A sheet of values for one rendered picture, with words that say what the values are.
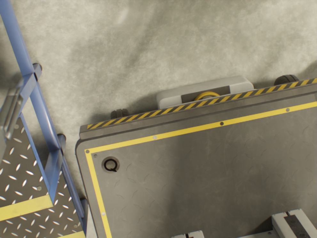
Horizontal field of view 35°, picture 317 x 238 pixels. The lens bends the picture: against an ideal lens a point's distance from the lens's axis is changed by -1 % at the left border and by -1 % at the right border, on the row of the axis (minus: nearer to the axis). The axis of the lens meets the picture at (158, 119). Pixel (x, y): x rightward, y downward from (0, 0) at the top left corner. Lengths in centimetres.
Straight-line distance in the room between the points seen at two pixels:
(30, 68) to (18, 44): 7
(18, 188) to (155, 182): 32
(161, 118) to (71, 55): 40
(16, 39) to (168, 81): 45
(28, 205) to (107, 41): 53
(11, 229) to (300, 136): 79
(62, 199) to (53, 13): 51
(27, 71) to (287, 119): 66
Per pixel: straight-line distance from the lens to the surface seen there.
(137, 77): 147
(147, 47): 146
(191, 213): 128
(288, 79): 144
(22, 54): 134
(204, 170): 124
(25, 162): 113
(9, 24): 134
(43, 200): 117
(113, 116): 138
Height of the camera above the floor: 143
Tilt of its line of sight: 71 degrees down
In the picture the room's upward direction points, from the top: 164 degrees clockwise
